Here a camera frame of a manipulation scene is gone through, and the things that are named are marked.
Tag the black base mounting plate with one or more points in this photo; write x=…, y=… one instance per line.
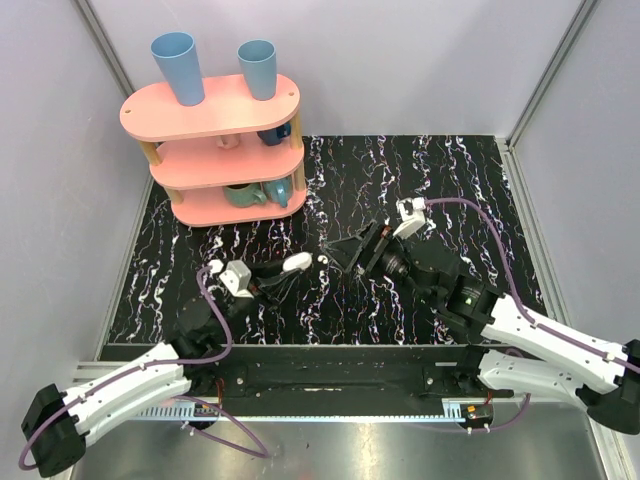
x=343, y=381

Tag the pink three-tier shelf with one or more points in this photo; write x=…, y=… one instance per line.
x=180, y=146

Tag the white earbud charging case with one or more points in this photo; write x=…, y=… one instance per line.
x=297, y=262

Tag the teal ceramic mug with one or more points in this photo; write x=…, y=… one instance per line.
x=279, y=191

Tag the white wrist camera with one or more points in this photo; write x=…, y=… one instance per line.
x=234, y=275
x=411, y=211

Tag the green ceramic mug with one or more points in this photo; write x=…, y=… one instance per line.
x=245, y=195

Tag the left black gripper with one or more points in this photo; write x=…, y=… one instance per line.
x=265, y=281

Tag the black marbled table mat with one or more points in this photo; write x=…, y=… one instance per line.
x=351, y=180

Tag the left light blue cup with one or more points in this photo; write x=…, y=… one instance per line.
x=176, y=56

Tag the light blue cup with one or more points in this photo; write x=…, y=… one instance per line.
x=176, y=56
x=257, y=59

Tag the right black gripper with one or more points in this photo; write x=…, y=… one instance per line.
x=349, y=249

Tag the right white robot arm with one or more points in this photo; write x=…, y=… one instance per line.
x=508, y=346

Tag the right light blue cup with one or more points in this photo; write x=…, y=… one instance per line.
x=257, y=59

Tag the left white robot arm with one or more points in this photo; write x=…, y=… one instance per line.
x=60, y=425

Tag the dark blue mug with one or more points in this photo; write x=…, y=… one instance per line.
x=274, y=136

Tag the pink mug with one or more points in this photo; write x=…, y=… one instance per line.
x=229, y=141

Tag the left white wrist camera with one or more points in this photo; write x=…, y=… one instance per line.
x=234, y=275

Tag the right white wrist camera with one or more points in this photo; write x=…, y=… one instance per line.
x=411, y=211

